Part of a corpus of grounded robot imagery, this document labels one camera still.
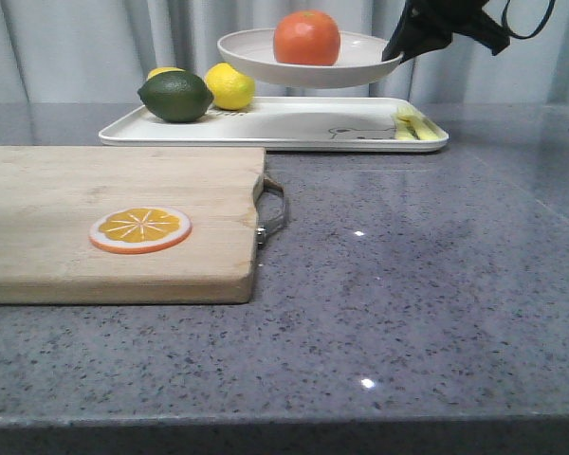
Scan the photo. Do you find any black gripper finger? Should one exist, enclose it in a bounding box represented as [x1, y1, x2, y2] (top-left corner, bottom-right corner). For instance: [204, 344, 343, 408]
[381, 9, 430, 62]
[401, 31, 452, 63]

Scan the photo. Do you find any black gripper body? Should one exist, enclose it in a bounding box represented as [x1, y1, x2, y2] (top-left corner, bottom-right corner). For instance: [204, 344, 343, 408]
[407, 0, 510, 55]

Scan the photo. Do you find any orange mandarin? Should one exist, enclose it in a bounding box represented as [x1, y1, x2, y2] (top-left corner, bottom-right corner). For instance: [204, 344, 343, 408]
[273, 9, 340, 66]

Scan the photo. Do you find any beige round plate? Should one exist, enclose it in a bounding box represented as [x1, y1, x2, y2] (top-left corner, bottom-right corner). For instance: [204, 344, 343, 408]
[217, 28, 403, 89]

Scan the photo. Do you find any white bear print tray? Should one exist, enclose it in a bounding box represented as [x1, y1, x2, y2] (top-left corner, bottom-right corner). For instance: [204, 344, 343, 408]
[99, 97, 449, 154]

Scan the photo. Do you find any yellow plastic fork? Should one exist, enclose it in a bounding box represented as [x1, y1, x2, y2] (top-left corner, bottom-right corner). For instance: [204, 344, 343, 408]
[396, 105, 440, 141]

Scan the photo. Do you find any yellow plastic spoon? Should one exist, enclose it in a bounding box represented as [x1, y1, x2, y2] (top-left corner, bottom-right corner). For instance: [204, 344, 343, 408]
[393, 114, 416, 141]

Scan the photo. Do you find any yellow lemon front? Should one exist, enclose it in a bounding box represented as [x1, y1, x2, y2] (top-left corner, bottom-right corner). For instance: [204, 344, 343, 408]
[205, 63, 255, 111]

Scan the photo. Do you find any yellow lemon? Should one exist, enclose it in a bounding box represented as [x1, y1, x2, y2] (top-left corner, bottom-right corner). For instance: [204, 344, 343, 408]
[205, 63, 255, 111]
[146, 66, 183, 81]

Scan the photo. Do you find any dark green lime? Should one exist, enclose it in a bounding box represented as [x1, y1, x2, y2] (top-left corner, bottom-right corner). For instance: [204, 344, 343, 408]
[138, 71, 213, 123]

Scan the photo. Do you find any yellow lemon back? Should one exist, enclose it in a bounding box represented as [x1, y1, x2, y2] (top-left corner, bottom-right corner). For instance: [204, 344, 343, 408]
[146, 66, 183, 81]

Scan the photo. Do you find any orange slice toy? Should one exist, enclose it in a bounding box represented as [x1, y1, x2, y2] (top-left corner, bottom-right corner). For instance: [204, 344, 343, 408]
[88, 206, 193, 254]

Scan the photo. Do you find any grey curtain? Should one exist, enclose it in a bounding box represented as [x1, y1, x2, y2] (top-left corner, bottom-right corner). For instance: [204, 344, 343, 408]
[0, 1, 569, 104]

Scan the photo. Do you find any wooden cutting board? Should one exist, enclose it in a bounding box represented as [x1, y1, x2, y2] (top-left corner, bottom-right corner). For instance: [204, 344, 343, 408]
[0, 146, 266, 304]

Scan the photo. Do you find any black cable loop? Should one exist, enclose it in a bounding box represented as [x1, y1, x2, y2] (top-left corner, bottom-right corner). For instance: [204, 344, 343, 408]
[501, 0, 558, 41]

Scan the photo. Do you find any metal cutting board handle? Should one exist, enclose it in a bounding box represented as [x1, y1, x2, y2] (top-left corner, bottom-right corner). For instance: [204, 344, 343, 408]
[254, 173, 289, 248]

